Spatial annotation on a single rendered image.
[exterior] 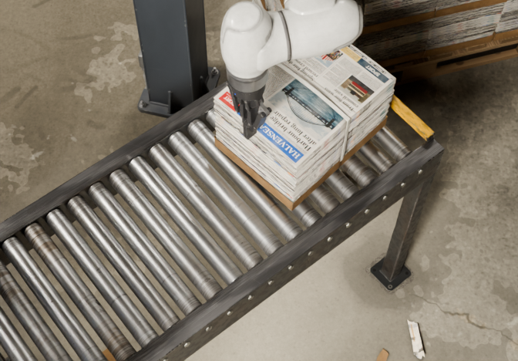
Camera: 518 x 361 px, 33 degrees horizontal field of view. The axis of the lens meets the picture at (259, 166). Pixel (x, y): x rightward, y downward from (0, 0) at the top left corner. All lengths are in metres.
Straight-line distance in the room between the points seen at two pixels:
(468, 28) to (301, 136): 1.43
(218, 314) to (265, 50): 0.72
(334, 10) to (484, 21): 1.71
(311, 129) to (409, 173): 0.36
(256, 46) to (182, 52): 1.42
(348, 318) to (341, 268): 0.19
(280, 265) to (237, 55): 0.67
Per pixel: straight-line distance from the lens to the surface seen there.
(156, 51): 3.17
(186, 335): 2.14
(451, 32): 3.40
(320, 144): 2.12
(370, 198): 2.32
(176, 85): 3.29
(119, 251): 2.25
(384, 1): 3.09
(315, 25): 1.75
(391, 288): 3.09
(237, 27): 1.70
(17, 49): 3.72
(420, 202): 2.64
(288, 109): 2.17
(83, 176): 2.37
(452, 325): 3.08
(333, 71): 2.25
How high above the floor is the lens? 2.80
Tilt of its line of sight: 59 degrees down
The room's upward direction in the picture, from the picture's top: 1 degrees clockwise
